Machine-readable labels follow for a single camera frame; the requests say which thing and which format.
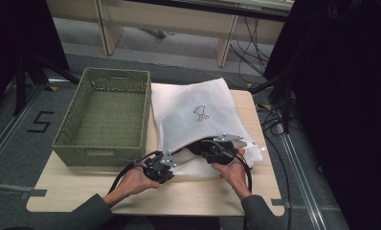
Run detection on person's right hand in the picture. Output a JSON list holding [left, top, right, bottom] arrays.
[[211, 147, 248, 195]]

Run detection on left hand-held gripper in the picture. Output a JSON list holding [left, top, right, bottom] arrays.
[[143, 149, 178, 185]]

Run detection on green woven plastic basket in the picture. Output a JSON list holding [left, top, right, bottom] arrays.
[[52, 67, 152, 168]]

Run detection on black floor cables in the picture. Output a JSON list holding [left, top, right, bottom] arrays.
[[255, 103, 293, 230]]

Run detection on black hanging cables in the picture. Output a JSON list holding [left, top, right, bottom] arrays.
[[229, 15, 272, 84]]

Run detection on grey floor strip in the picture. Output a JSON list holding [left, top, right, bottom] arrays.
[[0, 181, 30, 194]]

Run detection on black clothing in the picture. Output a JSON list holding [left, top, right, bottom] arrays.
[[186, 139, 218, 158]]

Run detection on person's left hand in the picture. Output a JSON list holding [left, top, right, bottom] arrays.
[[116, 165, 161, 198]]

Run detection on grey tape strip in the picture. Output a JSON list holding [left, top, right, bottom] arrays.
[[270, 197, 290, 209], [20, 188, 48, 201]]

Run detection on black tripod stand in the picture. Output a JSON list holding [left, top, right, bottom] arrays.
[[13, 53, 81, 117], [249, 72, 297, 134]]

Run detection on metal floor rail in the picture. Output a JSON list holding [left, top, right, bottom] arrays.
[[0, 83, 47, 172], [276, 123, 329, 230]]

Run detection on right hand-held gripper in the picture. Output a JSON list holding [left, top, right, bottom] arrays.
[[199, 133, 245, 166]]

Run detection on white mesh laundry bag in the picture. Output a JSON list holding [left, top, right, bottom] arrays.
[[150, 77, 265, 180]]

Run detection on black curtain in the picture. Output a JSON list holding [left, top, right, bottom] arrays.
[[0, 0, 70, 108], [263, 0, 381, 230]]

